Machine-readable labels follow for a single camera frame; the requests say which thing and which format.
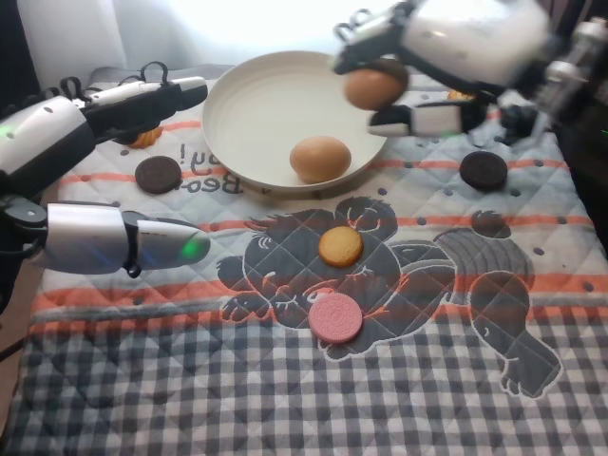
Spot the grey quilt with bear print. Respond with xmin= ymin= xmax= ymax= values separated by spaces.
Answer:
xmin=0 ymin=61 xmax=608 ymax=456

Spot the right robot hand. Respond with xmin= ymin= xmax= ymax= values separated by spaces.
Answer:
xmin=332 ymin=0 xmax=555 ymax=139

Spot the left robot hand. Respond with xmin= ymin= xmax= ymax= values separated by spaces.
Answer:
xmin=0 ymin=60 xmax=211 ymax=279

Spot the round yellow biscuit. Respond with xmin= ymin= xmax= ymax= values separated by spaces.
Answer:
xmin=317 ymin=226 xmax=366 ymax=268

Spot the pink sandwich cookie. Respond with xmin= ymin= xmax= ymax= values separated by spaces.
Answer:
xmin=308 ymin=294 xmax=366 ymax=342

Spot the cream round plate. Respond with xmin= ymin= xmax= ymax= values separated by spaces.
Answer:
xmin=200 ymin=50 xmax=389 ymax=192

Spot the brown egg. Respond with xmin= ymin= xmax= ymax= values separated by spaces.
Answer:
xmin=343 ymin=67 xmax=406 ymax=113
xmin=289 ymin=135 xmax=352 ymax=183

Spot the dark chocolate sandwich cookie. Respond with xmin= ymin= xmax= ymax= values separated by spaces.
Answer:
xmin=134 ymin=155 xmax=182 ymax=195
xmin=459 ymin=150 xmax=508 ymax=192

